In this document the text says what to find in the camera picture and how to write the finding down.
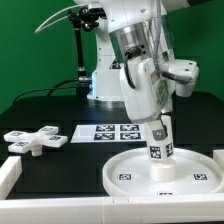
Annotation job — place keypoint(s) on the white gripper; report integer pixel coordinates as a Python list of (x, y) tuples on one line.
[(145, 95)]

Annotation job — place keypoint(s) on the white marker tag plate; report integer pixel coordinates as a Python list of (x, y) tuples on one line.
[(101, 133)]

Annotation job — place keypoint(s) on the white left fence block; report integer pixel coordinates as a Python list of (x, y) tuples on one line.
[(9, 174)]

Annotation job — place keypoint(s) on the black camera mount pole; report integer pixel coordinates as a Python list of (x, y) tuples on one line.
[(79, 43)]

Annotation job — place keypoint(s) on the white right fence block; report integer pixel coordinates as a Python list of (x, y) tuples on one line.
[(218, 157)]

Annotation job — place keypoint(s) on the white front fence bar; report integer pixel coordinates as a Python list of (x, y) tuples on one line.
[(108, 210)]

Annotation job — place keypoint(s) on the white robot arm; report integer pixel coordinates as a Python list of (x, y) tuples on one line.
[(128, 29)]

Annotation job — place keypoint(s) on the white cross-shaped table base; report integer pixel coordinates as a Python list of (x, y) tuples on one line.
[(22, 142)]

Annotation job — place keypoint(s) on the white fence block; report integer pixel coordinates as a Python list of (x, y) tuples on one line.
[(9, 174), (218, 157)]

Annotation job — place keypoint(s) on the white round table top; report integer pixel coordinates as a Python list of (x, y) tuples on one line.
[(133, 173)]

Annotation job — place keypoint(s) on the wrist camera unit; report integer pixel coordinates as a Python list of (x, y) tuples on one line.
[(184, 73)]

